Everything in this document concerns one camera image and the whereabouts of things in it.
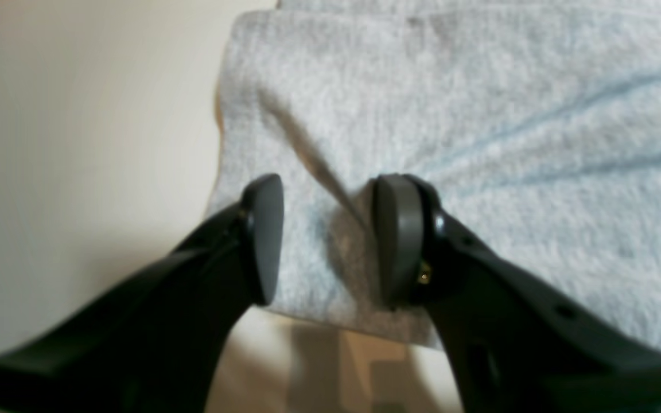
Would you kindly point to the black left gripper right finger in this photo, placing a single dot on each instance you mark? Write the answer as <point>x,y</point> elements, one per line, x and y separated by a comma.
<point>514,343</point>

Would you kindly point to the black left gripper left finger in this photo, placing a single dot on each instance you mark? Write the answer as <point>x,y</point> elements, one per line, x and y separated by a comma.
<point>152,343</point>

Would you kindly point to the grey T-shirt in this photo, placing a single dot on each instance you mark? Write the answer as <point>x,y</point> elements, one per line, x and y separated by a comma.
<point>538,122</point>

